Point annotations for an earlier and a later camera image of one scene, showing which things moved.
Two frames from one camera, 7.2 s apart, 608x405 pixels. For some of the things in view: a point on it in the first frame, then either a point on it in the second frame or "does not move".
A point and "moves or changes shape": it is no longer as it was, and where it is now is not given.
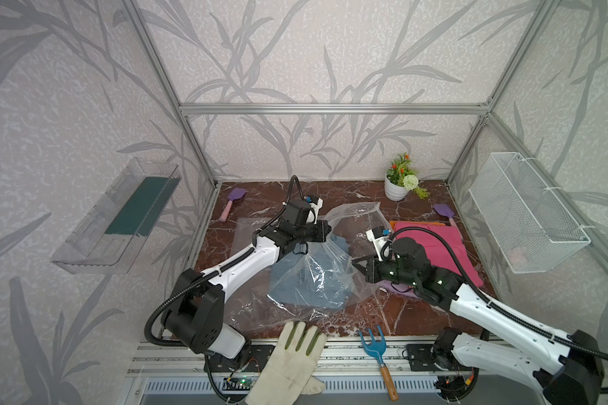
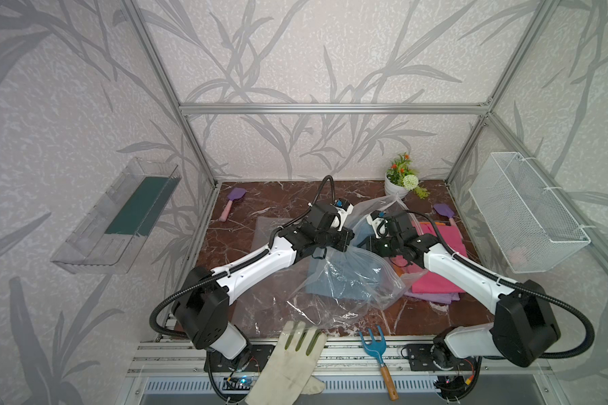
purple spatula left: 236,194 does not move
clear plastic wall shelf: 110,234 does not move
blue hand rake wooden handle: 376,348 does not move
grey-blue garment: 320,278 moves or changes shape
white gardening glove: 287,373 does not move
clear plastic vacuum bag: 312,283 moves or changes shape
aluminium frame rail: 335,109 does not move
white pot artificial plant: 400,179 does not move
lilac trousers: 397,288 moves or changes shape
